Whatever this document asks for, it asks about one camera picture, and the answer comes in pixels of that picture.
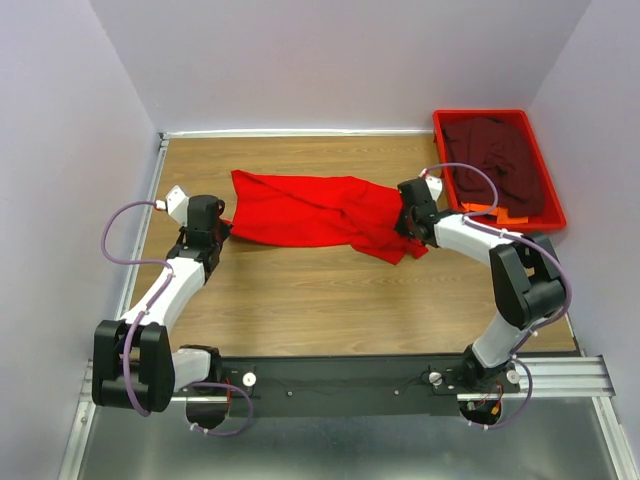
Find bright red t shirt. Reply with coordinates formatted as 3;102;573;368
231;170;428;265

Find red plastic bin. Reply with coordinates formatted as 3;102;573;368
433;109;566;233

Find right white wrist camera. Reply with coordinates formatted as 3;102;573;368
419;169;444;202

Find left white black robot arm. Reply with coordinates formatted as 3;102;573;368
92;187;231;416

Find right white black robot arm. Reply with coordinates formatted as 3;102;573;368
395;178;570;392

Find aluminium frame rail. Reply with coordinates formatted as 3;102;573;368
60;132;620;479

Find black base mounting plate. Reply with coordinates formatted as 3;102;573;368
185;354;520;433

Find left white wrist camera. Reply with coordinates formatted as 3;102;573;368
154;185;190;226

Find dark maroon t shirt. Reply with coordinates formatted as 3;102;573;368
442;117;545;217

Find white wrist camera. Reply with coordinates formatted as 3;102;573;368
154;185;190;226
419;169;444;202

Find orange t shirt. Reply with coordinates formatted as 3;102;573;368
461;203;529;225

